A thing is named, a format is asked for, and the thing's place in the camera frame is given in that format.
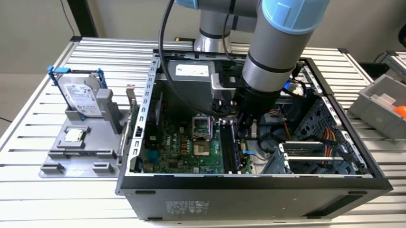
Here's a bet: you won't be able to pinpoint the RAM stick with black chips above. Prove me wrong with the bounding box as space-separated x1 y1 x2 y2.
54 152 113 157
228 124 240 173

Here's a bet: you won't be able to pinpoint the black RAM slot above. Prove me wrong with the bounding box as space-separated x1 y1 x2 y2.
224 123 233 174
220 123 229 174

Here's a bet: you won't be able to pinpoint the metal socket cover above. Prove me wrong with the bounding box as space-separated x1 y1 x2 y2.
192 114 213 141

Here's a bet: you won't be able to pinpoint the grey power supply unit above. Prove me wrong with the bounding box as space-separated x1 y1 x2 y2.
156 59 218 120

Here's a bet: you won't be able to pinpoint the CPU socket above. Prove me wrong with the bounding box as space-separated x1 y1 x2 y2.
192 140 213 158

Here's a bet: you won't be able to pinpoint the disk bay with perforated tray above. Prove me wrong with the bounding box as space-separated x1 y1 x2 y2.
262 140 363 176

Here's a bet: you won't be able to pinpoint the green motherboard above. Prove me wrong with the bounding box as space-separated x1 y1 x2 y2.
140 118 254 176

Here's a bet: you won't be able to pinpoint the grey plastic bin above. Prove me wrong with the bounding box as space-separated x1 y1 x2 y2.
348 73 406 143

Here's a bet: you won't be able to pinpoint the blue expansion slot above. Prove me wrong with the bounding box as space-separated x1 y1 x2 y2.
146 151 161 165

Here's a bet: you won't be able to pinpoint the white block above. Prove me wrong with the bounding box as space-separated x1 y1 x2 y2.
369 93 397 107

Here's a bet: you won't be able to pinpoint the black open PC case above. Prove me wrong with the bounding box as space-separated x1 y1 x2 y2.
114 48 395 223

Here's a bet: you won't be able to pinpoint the orange ball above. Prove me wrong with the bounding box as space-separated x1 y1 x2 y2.
392 105 406 119

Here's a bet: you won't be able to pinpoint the grey parts rack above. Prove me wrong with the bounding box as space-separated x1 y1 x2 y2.
38 89 137 179

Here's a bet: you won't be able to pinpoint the hard disk in blue carrier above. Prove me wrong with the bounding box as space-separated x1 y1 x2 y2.
47 67 107 121

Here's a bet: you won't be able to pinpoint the silver CPU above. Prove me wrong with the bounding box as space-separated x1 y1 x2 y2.
63 130 87 143

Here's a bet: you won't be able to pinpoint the small camera with blue plug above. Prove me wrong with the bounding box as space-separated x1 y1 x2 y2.
284 80 306 97

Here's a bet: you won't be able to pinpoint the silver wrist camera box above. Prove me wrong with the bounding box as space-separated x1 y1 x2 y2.
212 73 237 91

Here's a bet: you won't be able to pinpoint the thin orange wire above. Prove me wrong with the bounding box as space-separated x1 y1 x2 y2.
282 119 293 143

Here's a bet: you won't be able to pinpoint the thick black cable loop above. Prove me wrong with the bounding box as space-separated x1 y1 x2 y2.
256 130 286 156

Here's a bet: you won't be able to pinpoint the thin wire locking lever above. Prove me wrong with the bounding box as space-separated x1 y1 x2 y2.
209 113 216 141

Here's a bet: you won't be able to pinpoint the black cable with blue tab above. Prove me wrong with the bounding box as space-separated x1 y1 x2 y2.
241 150 274 160

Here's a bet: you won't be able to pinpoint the orange yellow power wires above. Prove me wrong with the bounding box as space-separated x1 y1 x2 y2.
318 128 341 167

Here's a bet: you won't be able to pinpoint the black camera cable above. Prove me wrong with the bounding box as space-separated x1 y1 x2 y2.
158 0 248 117

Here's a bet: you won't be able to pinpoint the graphics card with metal bracket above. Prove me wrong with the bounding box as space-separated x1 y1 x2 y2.
117 85 141 166

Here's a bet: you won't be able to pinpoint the aluminium side table frame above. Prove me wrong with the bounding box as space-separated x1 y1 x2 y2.
380 50 406 84

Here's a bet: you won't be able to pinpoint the black metal frame post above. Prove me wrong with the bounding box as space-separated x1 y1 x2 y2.
65 0 99 38

